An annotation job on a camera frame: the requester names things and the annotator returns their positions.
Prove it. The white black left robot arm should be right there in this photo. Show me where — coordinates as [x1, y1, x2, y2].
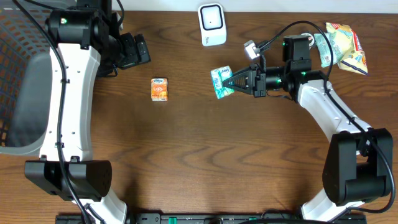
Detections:
[25, 0, 150, 223]

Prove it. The teal tissue pack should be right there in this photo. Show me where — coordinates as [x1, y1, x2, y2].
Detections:
[211, 66, 234, 99]

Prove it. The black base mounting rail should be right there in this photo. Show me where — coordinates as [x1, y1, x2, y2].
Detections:
[54, 213, 368, 224]

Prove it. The white barcode scanner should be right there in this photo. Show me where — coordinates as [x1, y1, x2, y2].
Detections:
[197, 3, 227, 47]

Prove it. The large orange wipes pack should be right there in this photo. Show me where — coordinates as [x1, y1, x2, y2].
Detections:
[326, 22, 368, 75]

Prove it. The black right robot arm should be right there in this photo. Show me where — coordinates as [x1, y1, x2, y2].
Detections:
[222, 34, 395, 222]

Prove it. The teal snack wrapper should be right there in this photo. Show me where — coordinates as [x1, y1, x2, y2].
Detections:
[314, 33, 344, 68]

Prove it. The small orange snack packet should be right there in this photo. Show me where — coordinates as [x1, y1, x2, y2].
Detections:
[151, 78, 168, 101]

